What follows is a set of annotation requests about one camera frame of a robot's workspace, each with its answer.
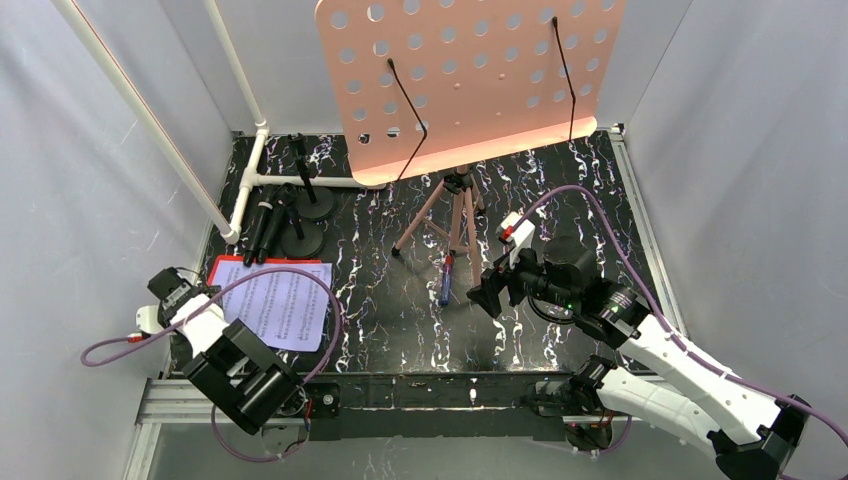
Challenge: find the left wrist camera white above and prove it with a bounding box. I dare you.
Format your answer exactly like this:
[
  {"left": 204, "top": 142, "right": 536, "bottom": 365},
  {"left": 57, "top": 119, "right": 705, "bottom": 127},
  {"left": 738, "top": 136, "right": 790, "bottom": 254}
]
[{"left": 135, "top": 305, "right": 164, "bottom": 336}]

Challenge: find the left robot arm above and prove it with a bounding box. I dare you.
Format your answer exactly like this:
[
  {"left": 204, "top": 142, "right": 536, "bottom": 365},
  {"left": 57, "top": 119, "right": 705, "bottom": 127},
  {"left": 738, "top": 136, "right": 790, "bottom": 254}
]
[{"left": 147, "top": 265, "right": 329, "bottom": 434}]

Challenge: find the pink tripod music stand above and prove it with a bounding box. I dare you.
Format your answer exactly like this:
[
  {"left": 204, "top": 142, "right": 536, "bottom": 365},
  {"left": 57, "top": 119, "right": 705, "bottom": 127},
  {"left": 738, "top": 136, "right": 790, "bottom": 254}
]
[{"left": 314, "top": 0, "right": 627, "bottom": 305}]

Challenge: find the coiled black cable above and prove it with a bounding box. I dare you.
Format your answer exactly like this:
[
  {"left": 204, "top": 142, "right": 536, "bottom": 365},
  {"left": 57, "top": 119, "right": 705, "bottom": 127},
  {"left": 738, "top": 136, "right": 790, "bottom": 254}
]
[{"left": 527, "top": 294, "right": 578, "bottom": 326}]

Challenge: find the white PVC pipe frame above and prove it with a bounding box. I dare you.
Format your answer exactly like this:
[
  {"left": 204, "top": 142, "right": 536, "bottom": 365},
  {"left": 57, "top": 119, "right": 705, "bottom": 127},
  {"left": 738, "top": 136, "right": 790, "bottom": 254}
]
[{"left": 49, "top": 0, "right": 389, "bottom": 245}]

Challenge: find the red sheet music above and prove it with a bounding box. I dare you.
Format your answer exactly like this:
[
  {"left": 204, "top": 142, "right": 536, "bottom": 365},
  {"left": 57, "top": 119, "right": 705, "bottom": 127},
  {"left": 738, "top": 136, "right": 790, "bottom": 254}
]
[{"left": 207, "top": 255, "right": 316, "bottom": 287}]

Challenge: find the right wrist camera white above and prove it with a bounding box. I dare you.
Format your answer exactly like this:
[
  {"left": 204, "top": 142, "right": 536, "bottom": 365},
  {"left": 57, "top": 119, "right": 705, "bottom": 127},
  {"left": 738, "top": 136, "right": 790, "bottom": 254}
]
[{"left": 496, "top": 212, "right": 535, "bottom": 268}]

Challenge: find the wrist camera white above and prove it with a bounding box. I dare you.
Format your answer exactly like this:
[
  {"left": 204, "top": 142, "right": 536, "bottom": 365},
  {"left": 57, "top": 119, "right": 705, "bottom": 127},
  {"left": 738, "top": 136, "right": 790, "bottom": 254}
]
[
  {"left": 496, "top": 212, "right": 535, "bottom": 268},
  {"left": 135, "top": 305, "right": 164, "bottom": 336}
]

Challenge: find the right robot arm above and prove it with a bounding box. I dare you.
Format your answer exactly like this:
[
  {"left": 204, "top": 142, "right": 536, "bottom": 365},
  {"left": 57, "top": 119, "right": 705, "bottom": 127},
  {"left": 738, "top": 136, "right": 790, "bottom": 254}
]
[{"left": 467, "top": 237, "right": 809, "bottom": 479}]

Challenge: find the white sheet music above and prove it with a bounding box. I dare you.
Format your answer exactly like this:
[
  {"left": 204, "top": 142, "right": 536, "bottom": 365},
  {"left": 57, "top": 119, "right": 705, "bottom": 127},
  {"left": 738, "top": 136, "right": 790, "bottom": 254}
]
[{"left": 221, "top": 260, "right": 332, "bottom": 352}]

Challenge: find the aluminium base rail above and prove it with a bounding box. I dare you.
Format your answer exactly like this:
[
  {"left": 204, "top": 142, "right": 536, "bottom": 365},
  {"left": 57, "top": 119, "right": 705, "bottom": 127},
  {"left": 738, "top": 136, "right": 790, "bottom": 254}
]
[{"left": 125, "top": 374, "right": 753, "bottom": 480}]

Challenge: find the black microphone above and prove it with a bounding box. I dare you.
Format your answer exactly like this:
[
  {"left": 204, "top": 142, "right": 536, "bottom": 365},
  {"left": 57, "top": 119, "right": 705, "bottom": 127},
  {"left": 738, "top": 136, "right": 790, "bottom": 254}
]
[
  {"left": 243, "top": 185, "right": 278, "bottom": 267},
  {"left": 255, "top": 185, "right": 290, "bottom": 264}
]

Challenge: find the blue red screwdriver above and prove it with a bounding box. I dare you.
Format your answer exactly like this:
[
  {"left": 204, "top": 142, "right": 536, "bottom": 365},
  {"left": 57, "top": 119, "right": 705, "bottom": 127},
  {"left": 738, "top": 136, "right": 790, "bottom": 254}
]
[{"left": 439, "top": 250, "right": 455, "bottom": 307}]

